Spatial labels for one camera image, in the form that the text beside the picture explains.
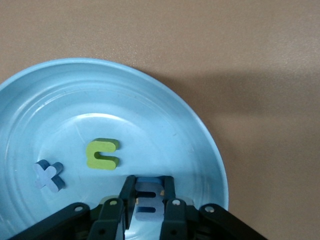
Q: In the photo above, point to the blue letter m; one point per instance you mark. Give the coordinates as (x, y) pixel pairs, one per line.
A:
(147, 186)

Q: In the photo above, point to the brown table cover sheet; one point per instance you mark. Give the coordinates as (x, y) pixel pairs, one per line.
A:
(225, 37)

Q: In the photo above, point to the blue letter x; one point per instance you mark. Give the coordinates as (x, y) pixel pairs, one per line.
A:
(46, 177)

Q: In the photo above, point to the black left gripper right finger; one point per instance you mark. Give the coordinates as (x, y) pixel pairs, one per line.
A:
(180, 222)

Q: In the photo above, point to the green letter n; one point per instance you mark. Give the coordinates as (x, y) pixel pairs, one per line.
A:
(91, 155)

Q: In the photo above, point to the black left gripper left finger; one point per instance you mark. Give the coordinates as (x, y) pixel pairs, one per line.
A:
(105, 220)

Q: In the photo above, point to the blue plate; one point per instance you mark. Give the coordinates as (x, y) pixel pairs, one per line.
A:
(125, 100)

